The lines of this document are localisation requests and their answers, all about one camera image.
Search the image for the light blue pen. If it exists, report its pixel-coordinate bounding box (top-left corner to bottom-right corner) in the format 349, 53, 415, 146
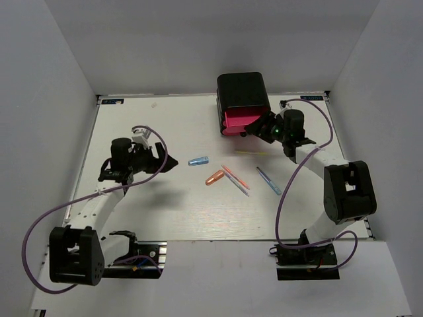
256, 166, 282, 195

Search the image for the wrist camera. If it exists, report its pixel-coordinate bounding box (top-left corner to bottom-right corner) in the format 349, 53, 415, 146
132, 127, 151, 149
279, 100, 292, 113

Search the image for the yellow pen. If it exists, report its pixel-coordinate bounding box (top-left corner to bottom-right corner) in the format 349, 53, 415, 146
234, 151, 270, 155

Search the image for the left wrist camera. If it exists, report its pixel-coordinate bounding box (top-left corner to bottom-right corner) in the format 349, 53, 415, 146
132, 127, 151, 149

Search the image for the red clear pen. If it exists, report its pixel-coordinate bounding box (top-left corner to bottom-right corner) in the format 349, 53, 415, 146
221, 164, 250, 190

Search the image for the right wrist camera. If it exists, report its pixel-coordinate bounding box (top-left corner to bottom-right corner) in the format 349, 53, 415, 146
279, 100, 292, 113

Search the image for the right corner label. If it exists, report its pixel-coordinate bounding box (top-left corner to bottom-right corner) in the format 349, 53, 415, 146
300, 95, 324, 102

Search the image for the black drawer cabinet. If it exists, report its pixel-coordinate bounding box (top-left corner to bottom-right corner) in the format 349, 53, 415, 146
217, 72, 271, 131

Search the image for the blue clear pen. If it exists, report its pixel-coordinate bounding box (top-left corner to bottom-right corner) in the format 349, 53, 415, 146
221, 165, 249, 197

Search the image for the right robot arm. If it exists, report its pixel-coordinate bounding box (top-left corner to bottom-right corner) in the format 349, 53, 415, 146
245, 110, 377, 264

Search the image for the orange capsule eraser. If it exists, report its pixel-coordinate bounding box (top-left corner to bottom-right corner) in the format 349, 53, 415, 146
205, 169, 225, 186

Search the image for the left corner label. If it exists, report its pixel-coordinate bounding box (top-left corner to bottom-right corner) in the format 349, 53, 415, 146
101, 98, 124, 105

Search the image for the corner label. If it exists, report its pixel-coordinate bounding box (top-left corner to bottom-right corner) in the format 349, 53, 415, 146
300, 95, 324, 102
101, 98, 124, 105

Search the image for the blue capsule eraser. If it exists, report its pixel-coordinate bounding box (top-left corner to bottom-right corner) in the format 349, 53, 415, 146
188, 157, 209, 166

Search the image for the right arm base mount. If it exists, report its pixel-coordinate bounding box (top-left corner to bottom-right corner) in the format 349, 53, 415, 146
269, 244, 340, 281

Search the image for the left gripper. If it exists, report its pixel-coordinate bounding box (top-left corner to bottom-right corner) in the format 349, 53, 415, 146
128, 143, 178, 175

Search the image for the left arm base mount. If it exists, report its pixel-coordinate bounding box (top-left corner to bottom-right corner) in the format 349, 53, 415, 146
100, 230, 167, 279

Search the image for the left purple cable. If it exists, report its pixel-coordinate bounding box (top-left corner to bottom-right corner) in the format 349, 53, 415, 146
21, 125, 169, 294

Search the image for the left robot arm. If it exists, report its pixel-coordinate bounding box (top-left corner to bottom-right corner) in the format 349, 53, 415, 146
49, 137, 178, 286

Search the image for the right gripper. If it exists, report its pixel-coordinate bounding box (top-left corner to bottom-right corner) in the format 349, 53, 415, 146
245, 109, 290, 144

